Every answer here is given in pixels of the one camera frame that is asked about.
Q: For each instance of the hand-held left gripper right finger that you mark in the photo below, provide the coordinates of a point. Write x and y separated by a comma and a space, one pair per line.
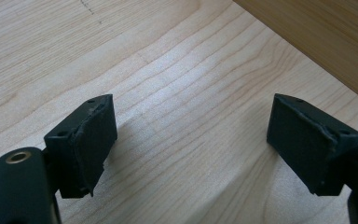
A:
310, 146

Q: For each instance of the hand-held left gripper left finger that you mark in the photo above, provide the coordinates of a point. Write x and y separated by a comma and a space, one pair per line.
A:
84, 146

